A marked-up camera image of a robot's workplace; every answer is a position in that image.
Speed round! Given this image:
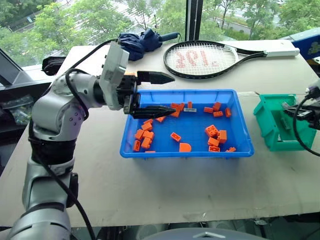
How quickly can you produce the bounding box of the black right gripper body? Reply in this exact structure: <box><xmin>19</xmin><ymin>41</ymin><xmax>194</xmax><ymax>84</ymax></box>
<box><xmin>296</xmin><ymin>106</ymin><xmax>320</xmax><ymax>130</ymax></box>

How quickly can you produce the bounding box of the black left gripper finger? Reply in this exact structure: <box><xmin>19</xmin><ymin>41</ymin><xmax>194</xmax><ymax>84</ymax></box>
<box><xmin>131</xmin><ymin>105</ymin><xmax>176</xmax><ymax>120</ymax></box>
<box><xmin>136</xmin><ymin>70</ymin><xmax>176</xmax><ymax>85</ymax></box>

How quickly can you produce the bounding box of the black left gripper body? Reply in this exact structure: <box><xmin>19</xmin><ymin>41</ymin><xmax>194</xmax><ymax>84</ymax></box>
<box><xmin>115</xmin><ymin>74</ymin><xmax>141</xmax><ymax>115</ymax></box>

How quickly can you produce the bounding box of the green plastic bin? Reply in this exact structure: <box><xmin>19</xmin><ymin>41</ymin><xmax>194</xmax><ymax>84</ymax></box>
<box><xmin>253</xmin><ymin>93</ymin><xmax>318</xmax><ymax>153</ymax></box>

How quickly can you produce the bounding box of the blue plastic bin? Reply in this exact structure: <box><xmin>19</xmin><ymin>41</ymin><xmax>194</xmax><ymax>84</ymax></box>
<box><xmin>119</xmin><ymin>89</ymin><xmax>255</xmax><ymax>160</ymax></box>

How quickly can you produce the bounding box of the folded navy blue umbrella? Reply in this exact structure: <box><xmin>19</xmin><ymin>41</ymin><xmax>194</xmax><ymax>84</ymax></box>
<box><xmin>117</xmin><ymin>28</ymin><xmax>181</xmax><ymax>62</ymax></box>

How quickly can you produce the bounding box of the black and white tennis racket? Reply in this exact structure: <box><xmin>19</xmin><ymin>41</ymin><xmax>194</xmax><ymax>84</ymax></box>
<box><xmin>163</xmin><ymin>39</ymin><xmax>301</xmax><ymax>79</ymax></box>

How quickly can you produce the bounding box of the orange half round toy piece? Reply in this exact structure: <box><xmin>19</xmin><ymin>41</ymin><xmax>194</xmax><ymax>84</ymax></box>
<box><xmin>178</xmin><ymin>141</ymin><xmax>193</xmax><ymax>153</ymax></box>

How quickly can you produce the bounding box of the blue printed box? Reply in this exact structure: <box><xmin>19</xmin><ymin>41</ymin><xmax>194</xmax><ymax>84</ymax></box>
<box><xmin>291</xmin><ymin>31</ymin><xmax>320</xmax><ymax>66</ymax></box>

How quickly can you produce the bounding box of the clear bag of small parts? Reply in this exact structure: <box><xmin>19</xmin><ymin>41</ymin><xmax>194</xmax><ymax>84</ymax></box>
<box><xmin>0</xmin><ymin>96</ymin><xmax>35</xmax><ymax>126</ymax></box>

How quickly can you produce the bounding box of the dark grey slanted panel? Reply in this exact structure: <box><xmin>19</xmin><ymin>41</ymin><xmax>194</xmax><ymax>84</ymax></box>
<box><xmin>0</xmin><ymin>48</ymin><xmax>26</xmax><ymax>87</ymax></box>

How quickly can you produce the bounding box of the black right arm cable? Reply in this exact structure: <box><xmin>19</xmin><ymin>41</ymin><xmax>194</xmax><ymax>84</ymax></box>
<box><xmin>292</xmin><ymin>87</ymin><xmax>320</xmax><ymax>157</ymax></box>

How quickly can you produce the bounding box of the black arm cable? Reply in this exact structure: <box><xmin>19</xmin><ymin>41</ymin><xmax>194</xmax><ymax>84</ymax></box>
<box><xmin>292</xmin><ymin>87</ymin><xmax>320</xmax><ymax>157</ymax></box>
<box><xmin>28</xmin><ymin>38</ymin><xmax>124</xmax><ymax>240</ymax></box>

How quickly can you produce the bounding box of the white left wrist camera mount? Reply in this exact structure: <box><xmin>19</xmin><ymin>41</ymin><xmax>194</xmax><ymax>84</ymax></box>
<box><xmin>98</xmin><ymin>41</ymin><xmax>131</xmax><ymax>111</ymax></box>

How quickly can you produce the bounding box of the black window frame post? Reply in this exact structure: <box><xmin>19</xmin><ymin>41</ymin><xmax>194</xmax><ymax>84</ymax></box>
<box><xmin>185</xmin><ymin>0</ymin><xmax>204</xmax><ymax>42</ymax></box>

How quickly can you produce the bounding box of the black folded strap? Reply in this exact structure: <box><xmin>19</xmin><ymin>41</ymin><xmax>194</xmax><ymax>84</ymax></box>
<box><xmin>41</xmin><ymin>56</ymin><xmax>67</xmax><ymax>76</ymax></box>

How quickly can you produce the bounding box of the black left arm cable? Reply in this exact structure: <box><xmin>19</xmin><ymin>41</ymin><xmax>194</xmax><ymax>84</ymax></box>
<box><xmin>28</xmin><ymin>38</ymin><xmax>124</xmax><ymax>240</ymax></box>

